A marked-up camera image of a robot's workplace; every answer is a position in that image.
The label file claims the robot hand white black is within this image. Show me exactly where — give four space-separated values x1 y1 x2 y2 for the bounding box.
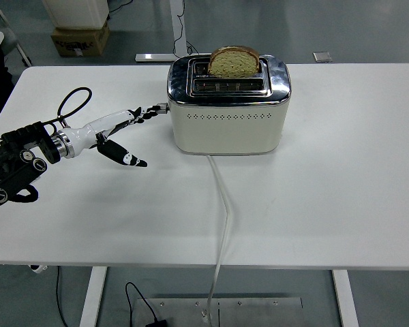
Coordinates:
67 102 168 168

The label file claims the cream chrome two-slot toaster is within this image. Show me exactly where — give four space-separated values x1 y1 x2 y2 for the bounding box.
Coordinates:
166 54 292 157

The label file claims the brown cardboard box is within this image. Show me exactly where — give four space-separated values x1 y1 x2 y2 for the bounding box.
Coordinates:
50 20 110 57

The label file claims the grey metal stand leg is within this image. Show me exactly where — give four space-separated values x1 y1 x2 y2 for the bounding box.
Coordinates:
0 0 33 67

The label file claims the white box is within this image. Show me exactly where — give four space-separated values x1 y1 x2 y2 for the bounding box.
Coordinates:
40 0 110 30

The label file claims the brown bread slice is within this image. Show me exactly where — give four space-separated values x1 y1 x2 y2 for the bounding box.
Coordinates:
207 46 261 78

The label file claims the white table leg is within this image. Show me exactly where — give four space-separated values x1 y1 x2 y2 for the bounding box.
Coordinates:
78 266 108 327
331 269 361 327

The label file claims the grey metal plate with screws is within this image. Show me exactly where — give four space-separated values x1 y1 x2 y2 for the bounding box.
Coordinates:
131 297 304 327

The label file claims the black cable on desk stand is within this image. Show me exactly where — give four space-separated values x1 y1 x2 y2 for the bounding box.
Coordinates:
172 0 200 56

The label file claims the white toaster power cable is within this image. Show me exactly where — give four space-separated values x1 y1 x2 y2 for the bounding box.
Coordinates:
206 155 233 327

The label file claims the black adapter cable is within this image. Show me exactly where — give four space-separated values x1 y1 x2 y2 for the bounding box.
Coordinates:
124 281 157 323

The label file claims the thin black hanging cable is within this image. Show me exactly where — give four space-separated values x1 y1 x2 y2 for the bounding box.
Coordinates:
56 266 71 327

